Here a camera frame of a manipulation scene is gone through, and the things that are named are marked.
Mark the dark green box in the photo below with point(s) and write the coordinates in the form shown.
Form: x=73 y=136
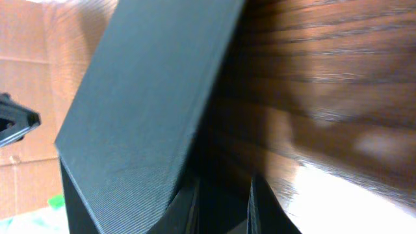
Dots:
x=127 y=135

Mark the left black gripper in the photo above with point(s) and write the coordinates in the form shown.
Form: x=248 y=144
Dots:
x=16 y=120

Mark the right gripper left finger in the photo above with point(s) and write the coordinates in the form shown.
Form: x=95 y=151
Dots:
x=182 y=215

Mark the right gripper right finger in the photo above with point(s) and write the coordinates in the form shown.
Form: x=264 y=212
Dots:
x=265 y=214

